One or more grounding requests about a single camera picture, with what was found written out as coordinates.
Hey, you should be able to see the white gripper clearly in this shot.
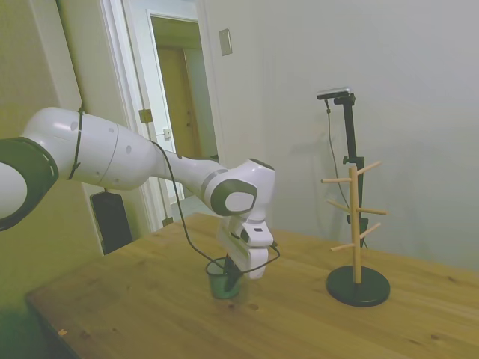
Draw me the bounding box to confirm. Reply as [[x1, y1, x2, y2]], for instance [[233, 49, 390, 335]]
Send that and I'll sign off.
[[216, 220, 271, 293]]

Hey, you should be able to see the blue enamel mug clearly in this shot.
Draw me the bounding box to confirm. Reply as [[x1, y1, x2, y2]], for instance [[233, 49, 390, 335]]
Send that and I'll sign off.
[[205, 257, 251, 301]]

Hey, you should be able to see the wooden mug tree black base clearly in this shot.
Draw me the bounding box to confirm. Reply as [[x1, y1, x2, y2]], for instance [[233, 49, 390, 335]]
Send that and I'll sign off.
[[321, 160, 391, 308]]

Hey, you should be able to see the brown wooden hallway door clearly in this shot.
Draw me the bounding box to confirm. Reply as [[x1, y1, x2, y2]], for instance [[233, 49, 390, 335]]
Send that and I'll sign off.
[[156, 46, 205, 160]]

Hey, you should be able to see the cream open door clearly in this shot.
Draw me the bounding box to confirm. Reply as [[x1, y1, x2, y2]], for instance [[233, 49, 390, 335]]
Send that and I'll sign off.
[[29, 0, 150, 195]]

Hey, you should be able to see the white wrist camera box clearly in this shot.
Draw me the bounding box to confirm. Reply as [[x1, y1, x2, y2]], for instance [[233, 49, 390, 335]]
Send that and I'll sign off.
[[240, 221, 275, 249]]

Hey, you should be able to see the black wall-mounted box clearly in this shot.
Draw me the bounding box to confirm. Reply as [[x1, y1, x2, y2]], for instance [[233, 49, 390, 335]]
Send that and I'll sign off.
[[89, 190, 134, 256]]

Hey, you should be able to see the thin black camera cable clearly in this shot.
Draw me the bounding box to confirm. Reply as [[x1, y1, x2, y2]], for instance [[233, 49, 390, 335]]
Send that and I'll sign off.
[[324, 99, 353, 225]]

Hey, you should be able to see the black camera stand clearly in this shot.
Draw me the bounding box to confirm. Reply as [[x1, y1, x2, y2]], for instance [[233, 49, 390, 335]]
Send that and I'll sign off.
[[332, 93, 370, 250]]

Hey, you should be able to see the black cable strap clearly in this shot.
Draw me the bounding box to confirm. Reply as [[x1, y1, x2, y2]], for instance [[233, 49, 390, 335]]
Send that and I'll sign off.
[[67, 105, 86, 181]]

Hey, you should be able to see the grey exterior camera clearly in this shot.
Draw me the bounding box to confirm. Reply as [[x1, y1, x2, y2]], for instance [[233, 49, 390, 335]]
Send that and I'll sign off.
[[317, 86, 354, 101]]

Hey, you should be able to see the grey wall switch plate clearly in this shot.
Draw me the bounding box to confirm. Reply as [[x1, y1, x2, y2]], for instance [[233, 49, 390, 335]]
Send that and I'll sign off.
[[218, 28, 234, 57]]

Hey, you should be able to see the white door frame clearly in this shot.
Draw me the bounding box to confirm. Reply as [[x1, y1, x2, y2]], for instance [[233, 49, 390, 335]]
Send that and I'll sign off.
[[121, 0, 228, 231]]

